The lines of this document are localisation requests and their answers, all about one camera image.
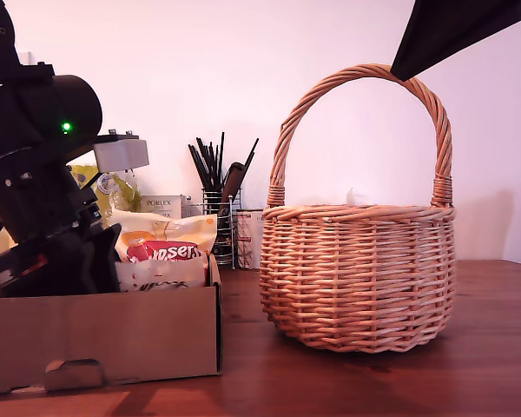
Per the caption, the white green Galaxy egg bag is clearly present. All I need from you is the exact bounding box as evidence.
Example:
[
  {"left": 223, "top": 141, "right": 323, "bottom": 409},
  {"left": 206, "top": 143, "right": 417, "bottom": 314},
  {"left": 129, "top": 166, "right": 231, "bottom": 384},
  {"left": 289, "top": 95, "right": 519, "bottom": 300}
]
[{"left": 115, "top": 255, "right": 209, "bottom": 295}]

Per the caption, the white red Maltesers bag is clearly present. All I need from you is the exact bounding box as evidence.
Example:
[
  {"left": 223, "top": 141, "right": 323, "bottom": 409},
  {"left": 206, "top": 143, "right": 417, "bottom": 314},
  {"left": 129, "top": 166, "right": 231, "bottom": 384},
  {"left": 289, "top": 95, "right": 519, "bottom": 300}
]
[{"left": 110, "top": 208, "right": 218, "bottom": 266}]

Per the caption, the yellow toilet roll pack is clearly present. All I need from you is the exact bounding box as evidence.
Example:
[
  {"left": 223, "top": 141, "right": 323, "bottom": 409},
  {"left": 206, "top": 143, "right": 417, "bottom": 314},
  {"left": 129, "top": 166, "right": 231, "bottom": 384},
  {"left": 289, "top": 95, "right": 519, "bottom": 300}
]
[{"left": 0, "top": 163, "right": 142, "bottom": 261}]

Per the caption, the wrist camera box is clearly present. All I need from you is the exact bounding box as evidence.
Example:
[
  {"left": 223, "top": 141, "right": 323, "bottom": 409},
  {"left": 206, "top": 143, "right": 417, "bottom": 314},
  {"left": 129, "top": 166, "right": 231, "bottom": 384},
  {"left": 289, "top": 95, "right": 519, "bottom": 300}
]
[{"left": 93, "top": 129, "right": 151, "bottom": 173}]

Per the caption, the chrome wire utensil holder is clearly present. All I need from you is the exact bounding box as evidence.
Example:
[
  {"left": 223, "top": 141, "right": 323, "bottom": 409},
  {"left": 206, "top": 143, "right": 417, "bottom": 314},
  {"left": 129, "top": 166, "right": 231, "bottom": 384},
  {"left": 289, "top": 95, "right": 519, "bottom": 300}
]
[{"left": 187, "top": 187, "right": 243, "bottom": 268}]

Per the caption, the woven wicker basket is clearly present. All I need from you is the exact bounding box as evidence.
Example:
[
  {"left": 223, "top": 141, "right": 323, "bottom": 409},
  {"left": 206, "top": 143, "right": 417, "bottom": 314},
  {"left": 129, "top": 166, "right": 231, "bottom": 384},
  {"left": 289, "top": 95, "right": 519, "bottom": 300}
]
[{"left": 258, "top": 63, "right": 458, "bottom": 354}]

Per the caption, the brown cardboard box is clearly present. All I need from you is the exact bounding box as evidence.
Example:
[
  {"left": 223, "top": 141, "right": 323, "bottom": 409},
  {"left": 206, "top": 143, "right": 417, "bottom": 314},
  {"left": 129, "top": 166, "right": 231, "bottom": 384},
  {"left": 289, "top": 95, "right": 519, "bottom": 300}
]
[{"left": 0, "top": 254, "right": 224, "bottom": 395}]

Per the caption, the white Porlex box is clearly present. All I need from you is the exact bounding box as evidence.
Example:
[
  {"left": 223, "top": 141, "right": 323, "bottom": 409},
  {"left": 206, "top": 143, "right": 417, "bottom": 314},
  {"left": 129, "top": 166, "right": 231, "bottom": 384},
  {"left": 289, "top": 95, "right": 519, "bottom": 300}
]
[{"left": 139, "top": 194, "right": 192, "bottom": 220}]

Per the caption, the black plastic utensil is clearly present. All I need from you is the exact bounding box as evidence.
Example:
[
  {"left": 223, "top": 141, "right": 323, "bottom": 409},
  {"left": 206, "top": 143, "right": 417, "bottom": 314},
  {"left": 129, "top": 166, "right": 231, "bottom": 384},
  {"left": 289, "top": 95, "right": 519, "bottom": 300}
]
[{"left": 221, "top": 161, "right": 247, "bottom": 205}]

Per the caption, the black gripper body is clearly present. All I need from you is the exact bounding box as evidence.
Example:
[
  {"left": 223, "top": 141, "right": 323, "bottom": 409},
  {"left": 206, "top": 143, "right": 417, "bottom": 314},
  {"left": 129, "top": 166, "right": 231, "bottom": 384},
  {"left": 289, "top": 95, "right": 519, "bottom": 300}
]
[{"left": 0, "top": 147, "right": 103, "bottom": 288}]

